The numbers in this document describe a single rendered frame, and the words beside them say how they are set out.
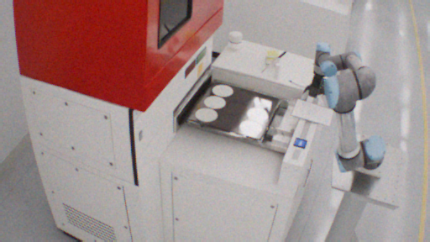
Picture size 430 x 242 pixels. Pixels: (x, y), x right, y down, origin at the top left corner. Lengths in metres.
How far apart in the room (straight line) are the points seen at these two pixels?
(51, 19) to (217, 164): 1.03
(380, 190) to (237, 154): 0.76
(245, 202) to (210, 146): 0.32
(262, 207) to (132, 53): 0.92
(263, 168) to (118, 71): 0.82
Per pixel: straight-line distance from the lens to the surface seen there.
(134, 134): 1.90
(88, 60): 1.84
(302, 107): 2.36
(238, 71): 2.56
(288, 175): 2.10
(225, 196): 2.21
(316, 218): 3.16
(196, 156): 2.24
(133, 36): 1.67
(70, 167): 2.33
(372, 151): 2.09
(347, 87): 1.78
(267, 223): 2.26
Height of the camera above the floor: 2.32
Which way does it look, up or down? 38 degrees down
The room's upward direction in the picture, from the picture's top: 4 degrees clockwise
